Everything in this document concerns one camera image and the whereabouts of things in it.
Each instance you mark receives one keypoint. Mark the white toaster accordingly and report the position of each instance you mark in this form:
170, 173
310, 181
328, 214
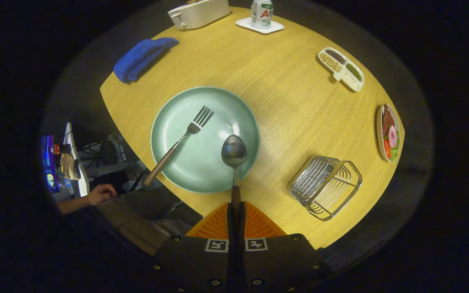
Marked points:
202, 14

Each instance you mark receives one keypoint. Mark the green round plate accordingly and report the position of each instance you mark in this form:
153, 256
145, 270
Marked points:
202, 162

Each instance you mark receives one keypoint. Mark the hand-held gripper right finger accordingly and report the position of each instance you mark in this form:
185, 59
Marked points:
275, 264

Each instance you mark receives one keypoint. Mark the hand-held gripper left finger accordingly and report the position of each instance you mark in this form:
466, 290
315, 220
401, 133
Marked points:
202, 264

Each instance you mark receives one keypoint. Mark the laptop with lit screen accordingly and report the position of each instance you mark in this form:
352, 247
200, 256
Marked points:
49, 162

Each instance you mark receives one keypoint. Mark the white divided bean dish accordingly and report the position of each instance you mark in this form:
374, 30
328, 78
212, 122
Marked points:
342, 69

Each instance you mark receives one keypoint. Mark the blue folded cloth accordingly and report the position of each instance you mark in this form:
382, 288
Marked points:
139, 61

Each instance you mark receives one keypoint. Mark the tan cloth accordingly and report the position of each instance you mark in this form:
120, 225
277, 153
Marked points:
67, 167

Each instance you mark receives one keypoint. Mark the plate of meat and vegetables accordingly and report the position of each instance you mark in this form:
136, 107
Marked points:
389, 132

